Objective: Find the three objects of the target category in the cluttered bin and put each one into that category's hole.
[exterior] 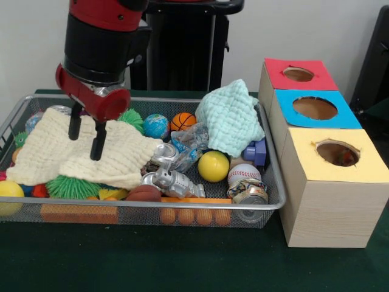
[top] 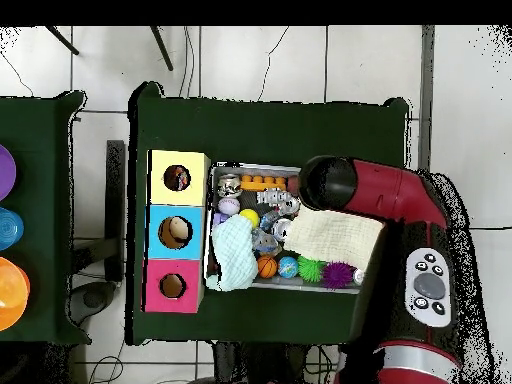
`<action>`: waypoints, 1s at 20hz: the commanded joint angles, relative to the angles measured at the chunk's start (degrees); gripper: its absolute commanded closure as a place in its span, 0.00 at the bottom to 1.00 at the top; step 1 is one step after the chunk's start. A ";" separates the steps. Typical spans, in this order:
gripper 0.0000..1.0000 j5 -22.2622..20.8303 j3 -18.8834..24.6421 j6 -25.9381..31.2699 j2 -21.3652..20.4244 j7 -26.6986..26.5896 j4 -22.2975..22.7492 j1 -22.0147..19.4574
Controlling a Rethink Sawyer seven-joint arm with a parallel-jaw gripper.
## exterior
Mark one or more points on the shallow grey mesh bin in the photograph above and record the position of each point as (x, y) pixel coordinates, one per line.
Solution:
(139, 217)

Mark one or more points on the green spiky rubber ball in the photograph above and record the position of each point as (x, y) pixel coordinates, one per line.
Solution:
(132, 118)
(70, 187)

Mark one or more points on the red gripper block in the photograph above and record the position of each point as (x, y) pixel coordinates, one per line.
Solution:
(97, 102)

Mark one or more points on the yellow plastic ball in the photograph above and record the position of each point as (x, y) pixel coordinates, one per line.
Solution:
(213, 166)

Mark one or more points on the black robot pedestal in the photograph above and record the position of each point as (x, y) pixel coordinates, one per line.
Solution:
(188, 45)

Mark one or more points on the wooden box with three holes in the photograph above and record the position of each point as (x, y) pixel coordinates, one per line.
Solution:
(328, 213)

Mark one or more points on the small orange basketball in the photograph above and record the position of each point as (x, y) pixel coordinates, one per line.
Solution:
(182, 121)

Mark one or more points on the crushed printed drink can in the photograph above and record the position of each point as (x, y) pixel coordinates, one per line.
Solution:
(250, 196)

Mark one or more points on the multicolour confetti print cloth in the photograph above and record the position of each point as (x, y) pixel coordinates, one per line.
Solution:
(346, 158)

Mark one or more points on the silver robot toy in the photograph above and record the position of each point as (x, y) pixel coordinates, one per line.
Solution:
(176, 182)

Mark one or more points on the blue globe ball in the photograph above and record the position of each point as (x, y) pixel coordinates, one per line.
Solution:
(155, 126)

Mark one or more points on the white baseball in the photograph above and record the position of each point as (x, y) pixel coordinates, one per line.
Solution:
(244, 174)

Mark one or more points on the small brown ball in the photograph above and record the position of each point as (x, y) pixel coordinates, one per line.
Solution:
(144, 193)

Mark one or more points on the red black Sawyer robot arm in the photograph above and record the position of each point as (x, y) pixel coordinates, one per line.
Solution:
(100, 48)

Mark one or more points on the mint green waffle cloth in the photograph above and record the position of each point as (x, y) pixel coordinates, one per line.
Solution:
(231, 118)

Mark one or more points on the cream waffle cloth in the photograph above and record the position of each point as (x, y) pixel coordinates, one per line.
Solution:
(121, 158)

